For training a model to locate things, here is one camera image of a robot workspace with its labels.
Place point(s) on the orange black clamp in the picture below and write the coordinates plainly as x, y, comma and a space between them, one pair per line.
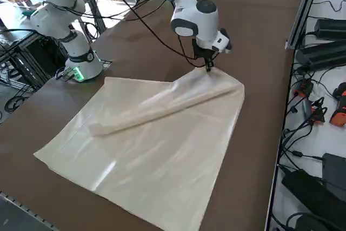
316, 113

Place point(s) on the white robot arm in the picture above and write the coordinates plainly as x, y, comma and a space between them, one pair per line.
194, 17

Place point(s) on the cream tablecloth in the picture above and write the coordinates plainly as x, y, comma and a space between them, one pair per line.
162, 147

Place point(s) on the aluminium table edge rail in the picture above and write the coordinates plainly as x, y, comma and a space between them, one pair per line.
16, 206

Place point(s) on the orange black connector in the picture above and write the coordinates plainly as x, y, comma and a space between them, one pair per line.
304, 89

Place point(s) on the aluminium frame rack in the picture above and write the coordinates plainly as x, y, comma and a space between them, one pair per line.
16, 60

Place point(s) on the dark grey adapter box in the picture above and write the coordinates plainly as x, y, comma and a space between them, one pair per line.
335, 171

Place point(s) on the long black power adapter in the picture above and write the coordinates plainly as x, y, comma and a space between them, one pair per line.
321, 53

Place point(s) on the orange black hand tool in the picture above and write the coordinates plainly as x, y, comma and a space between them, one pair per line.
339, 114

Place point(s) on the aluminium frame post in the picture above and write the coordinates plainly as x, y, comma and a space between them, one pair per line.
302, 9

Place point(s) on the large black power brick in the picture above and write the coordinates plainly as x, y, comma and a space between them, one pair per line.
308, 195

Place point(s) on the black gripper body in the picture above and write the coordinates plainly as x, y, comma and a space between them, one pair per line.
204, 53

